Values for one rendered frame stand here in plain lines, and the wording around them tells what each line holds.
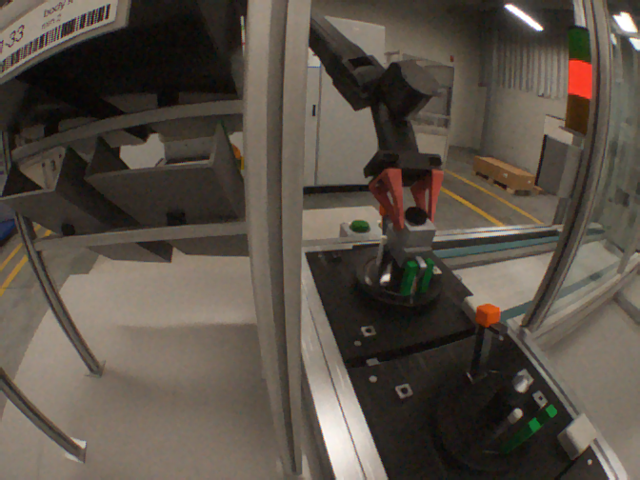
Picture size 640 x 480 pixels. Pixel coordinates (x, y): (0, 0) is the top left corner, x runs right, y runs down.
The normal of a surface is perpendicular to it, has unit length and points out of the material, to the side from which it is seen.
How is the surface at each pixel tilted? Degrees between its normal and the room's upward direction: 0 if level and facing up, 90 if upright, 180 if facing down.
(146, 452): 0
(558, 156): 90
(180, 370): 0
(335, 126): 90
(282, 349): 90
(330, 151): 90
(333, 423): 0
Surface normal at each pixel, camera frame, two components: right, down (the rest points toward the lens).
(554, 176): -0.97, 0.07
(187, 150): 0.28, 0.47
